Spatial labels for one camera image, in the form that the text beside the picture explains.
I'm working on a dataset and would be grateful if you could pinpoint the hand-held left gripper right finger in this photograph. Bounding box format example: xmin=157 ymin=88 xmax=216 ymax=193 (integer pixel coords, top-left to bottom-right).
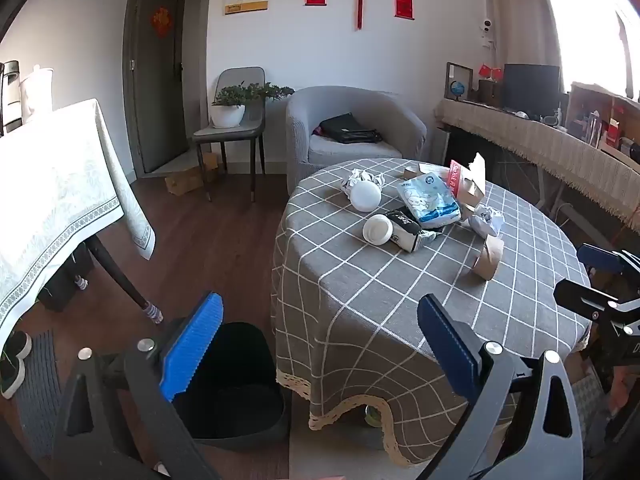
xmin=417 ymin=294 xmax=586 ymax=480

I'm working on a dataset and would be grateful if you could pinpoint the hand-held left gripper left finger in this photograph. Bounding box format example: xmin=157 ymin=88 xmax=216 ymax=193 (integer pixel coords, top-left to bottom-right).
xmin=52 ymin=291 xmax=224 ymax=480

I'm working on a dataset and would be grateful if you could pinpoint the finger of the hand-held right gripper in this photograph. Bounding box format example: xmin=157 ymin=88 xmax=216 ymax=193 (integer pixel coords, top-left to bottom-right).
xmin=577 ymin=243 xmax=640 ymax=276
xmin=554 ymin=279 xmax=640 ymax=333

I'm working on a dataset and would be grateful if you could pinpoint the black trash bin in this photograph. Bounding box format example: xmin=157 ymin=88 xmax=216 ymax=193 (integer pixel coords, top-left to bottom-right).
xmin=172 ymin=321 xmax=290 ymax=453

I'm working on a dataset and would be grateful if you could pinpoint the white paper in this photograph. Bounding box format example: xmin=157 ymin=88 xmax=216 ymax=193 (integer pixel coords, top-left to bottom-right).
xmin=469 ymin=203 xmax=505 ymax=237

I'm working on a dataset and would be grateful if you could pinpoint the black and white carton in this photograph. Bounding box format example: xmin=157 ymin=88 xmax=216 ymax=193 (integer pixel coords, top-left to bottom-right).
xmin=382 ymin=207 xmax=443 ymax=253

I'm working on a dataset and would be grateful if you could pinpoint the grey checked tablecloth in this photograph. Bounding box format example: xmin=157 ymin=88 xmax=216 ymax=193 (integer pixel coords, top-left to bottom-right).
xmin=270 ymin=157 xmax=593 ymax=466

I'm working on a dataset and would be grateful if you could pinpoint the dark table leg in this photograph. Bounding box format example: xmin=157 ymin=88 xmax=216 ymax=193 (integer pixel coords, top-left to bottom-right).
xmin=85 ymin=235 xmax=165 ymax=325

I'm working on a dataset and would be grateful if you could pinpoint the black box under table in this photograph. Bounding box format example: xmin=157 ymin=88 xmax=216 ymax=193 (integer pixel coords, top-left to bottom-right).
xmin=37 ymin=245 xmax=96 ymax=313

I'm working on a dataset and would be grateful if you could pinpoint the beige fringed sideboard cloth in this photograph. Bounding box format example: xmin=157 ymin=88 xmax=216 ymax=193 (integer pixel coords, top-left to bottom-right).
xmin=434 ymin=97 xmax=640 ymax=233

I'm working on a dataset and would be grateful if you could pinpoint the open brown cardboard box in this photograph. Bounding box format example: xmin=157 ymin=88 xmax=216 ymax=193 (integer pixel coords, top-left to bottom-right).
xmin=457 ymin=152 xmax=487 ymax=211

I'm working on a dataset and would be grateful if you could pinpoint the blue and white tissue pack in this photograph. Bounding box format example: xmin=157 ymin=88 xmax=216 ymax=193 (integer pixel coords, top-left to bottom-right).
xmin=397 ymin=172 xmax=462 ymax=226

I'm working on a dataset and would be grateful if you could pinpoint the large open cardboard box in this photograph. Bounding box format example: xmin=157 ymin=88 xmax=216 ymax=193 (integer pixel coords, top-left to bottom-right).
xmin=567 ymin=82 xmax=640 ymax=161

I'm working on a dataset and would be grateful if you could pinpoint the grey ribbed floor mat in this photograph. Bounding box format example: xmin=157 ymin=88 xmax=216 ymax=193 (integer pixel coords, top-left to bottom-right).
xmin=12 ymin=330 xmax=66 ymax=461

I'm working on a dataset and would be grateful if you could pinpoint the cardboard box on floor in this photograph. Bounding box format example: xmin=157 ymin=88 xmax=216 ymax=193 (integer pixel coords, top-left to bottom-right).
xmin=165 ymin=152 xmax=219 ymax=196

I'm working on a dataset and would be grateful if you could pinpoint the red paper box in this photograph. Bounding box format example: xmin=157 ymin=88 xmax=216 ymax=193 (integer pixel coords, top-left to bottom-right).
xmin=447 ymin=160 xmax=468 ymax=198

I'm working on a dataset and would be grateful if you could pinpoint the white round bowl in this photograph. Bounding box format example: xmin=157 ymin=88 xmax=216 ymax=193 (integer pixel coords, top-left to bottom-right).
xmin=350 ymin=181 xmax=382 ymax=212

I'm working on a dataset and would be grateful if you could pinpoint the black shoe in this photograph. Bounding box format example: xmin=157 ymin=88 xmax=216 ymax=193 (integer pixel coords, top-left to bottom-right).
xmin=0 ymin=331 xmax=33 ymax=361
xmin=0 ymin=357 xmax=26 ymax=400

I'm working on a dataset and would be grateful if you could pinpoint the black monitor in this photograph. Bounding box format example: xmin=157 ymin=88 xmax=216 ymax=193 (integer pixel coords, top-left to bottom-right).
xmin=502 ymin=64 xmax=561 ymax=113

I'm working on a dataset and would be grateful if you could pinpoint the white patterned tablecloth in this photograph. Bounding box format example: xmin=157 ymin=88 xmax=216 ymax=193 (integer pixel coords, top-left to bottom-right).
xmin=0 ymin=98 xmax=157 ymax=331

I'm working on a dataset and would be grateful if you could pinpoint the grey dining chair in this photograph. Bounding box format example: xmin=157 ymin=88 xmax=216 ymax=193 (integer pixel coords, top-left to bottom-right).
xmin=192 ymin=66 xmax=267 ymax=204

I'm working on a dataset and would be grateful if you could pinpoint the framed globe picture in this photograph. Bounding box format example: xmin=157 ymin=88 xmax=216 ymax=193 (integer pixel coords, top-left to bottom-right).
xmin=445 ymin=62 xmax=473 ymax=102

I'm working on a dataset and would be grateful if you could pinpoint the potted plant in white pot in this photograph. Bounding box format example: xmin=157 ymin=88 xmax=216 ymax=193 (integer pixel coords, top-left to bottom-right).
xmin=209 ymin=81 xmax=296 ymax=128

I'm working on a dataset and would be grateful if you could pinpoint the black bag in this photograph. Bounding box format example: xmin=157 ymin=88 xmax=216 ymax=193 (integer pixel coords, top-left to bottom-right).
xmin=318 ymin=113 xmax=383 ymax=145

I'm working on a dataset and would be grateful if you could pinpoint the window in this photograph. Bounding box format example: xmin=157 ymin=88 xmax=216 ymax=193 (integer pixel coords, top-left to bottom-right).
xmin=542 ymin=0 xmax=640 ymax=96

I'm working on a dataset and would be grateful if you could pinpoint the grey armchair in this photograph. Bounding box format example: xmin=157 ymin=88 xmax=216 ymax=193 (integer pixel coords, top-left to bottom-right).
xmin=286 ymin=86 xmax=428 ymax=196

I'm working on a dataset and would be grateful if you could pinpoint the grey door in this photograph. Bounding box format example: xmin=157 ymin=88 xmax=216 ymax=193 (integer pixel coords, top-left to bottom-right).
xmin=131 ymin=0 xmax=188 ymax=173

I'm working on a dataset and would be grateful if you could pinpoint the dark chair back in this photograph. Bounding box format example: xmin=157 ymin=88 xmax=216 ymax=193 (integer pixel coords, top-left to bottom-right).
xmin=0 ymin=60 xmax=23 ymax=136

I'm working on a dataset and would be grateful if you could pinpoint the red door decoration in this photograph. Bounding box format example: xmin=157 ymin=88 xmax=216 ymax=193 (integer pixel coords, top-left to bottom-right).
xmin=151 ymin=7 xmax=171 ymax=38

